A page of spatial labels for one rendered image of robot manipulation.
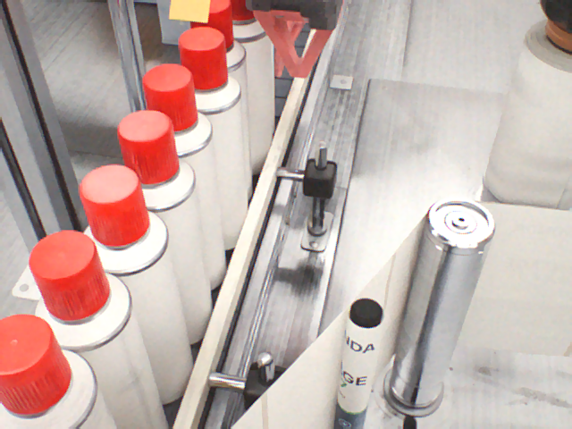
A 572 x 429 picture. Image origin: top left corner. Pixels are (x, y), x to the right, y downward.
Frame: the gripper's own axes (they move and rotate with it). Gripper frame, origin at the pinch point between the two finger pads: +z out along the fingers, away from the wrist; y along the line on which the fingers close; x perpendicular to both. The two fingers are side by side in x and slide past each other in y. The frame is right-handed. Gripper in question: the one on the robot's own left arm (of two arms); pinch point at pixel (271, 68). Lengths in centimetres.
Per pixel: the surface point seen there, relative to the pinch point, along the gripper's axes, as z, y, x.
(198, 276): 17.8, 1.0, -24.5
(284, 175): 10.8, 3.8, -7.7
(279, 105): 3.6, 0.3, 5.2
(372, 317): 15.5, 13.8, -38.2
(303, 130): 6.3, 3.7, 2.5
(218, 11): -1.7, -0.1, -20.6
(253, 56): 0.6, 1.1, -13.4
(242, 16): -2.4, 0.4, -15.2
